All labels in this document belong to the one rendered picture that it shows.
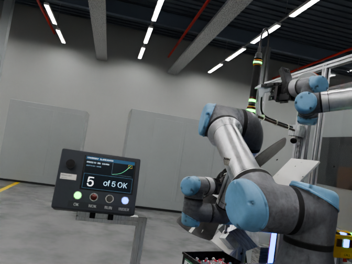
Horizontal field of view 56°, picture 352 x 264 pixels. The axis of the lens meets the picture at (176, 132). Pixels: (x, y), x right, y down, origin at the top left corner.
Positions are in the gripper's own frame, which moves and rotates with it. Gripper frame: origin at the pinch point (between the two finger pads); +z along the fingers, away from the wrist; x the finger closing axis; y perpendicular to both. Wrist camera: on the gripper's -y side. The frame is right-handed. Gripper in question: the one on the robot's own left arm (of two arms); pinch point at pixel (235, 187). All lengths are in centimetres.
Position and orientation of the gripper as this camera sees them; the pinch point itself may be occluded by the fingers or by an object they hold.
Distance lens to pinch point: 158.2
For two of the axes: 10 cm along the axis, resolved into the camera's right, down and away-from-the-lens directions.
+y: -7.8, 0.3, 6.2
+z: 6.2, 1.4, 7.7
